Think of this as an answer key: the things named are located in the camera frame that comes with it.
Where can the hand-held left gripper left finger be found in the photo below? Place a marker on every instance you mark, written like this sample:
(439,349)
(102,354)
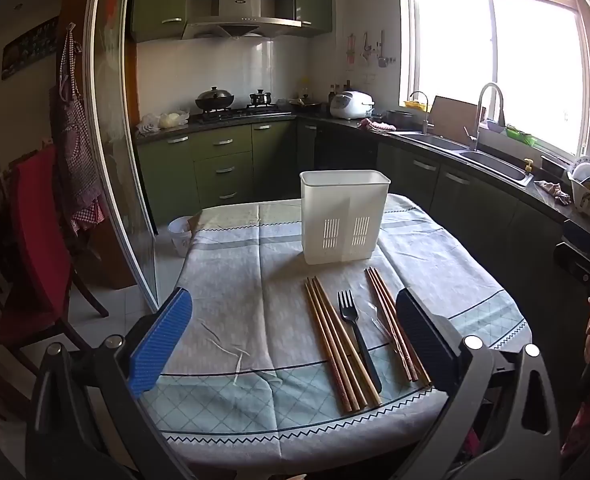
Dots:
(159,347)

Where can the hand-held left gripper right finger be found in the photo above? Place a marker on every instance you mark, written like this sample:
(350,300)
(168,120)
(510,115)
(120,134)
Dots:
(422,340)

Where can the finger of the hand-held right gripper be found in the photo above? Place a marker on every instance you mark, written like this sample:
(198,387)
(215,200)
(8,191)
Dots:
(575,262)

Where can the wooden chopstick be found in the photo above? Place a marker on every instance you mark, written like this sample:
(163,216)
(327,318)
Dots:
(391,302)
(387,306)
(353,350)
(326,347)
(336,347)
(382,307)
(345,347)

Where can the white plastic utensil holder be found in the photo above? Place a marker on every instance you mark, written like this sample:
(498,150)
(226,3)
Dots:
(342,220)

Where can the clear plastic utensil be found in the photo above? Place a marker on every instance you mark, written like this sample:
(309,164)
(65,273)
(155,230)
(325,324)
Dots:
(379,317)

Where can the black plastic fork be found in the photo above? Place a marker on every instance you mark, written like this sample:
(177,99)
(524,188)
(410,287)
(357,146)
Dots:
(362,347)

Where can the crumpled rag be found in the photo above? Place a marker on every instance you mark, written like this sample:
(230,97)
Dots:
(552,192)

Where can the small white bin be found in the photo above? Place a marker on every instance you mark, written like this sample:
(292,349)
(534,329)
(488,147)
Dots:
(181,237)

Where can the steel double sink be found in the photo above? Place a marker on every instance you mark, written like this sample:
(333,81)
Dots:
(495,162)

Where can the green tray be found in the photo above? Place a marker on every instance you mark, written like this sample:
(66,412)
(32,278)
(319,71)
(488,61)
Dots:
(521,135)

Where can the red chair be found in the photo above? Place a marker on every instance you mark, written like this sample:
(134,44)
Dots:
(32,240)

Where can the tall steel faucet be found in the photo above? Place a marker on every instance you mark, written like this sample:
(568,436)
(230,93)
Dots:
(482,110)

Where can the wooden cutting board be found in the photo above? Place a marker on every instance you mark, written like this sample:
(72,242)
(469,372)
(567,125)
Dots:
(452,120)

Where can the lower kitchen cabinets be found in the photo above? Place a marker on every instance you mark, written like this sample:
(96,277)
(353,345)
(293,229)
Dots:
(225,160)

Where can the kitchen cabinets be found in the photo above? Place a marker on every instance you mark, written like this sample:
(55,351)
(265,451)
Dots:
(155,0)
(225,160)

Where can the glass sliding door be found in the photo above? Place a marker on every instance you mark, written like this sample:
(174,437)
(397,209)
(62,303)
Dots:
(120,150)

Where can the small steel faucet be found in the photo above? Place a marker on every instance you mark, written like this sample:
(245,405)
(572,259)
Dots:
(425,110)

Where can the window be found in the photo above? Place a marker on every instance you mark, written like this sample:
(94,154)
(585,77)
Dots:
(495,60)

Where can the checkered apron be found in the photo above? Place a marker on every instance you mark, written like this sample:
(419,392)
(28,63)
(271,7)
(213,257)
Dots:
(77,145)

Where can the red cloth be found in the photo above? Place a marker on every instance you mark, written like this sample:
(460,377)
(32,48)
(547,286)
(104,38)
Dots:
(377,126)

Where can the yellow container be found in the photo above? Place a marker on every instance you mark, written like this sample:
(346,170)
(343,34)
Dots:
(417,105)

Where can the dark round pot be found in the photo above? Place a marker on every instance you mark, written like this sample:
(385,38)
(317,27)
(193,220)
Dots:
(400,117)

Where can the white plastic bags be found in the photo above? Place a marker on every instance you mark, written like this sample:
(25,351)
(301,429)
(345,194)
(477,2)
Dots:
(167,121)

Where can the white rice cooker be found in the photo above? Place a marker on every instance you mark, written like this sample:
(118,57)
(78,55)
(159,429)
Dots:
(352,106)

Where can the gas stove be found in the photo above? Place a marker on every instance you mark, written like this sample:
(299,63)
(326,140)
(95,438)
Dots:
(240,112)

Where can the black wok with lid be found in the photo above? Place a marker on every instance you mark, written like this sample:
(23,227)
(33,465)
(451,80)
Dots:
(215,100)

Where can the shallow pan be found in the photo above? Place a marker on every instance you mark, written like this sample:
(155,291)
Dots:
(305,103)

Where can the black cooking pot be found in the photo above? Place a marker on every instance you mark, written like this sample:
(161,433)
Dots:
(261,98)

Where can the steel range hood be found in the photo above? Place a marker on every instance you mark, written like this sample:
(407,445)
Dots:
(240,10)

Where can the upper kitchen cabinets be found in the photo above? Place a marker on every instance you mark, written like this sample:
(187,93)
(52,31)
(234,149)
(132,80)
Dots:
(155,0)

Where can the hanging wall utensils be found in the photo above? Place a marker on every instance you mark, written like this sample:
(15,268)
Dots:
(367,50)

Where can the dark wall poster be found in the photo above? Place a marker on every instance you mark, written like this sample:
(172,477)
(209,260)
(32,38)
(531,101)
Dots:
(30,47)

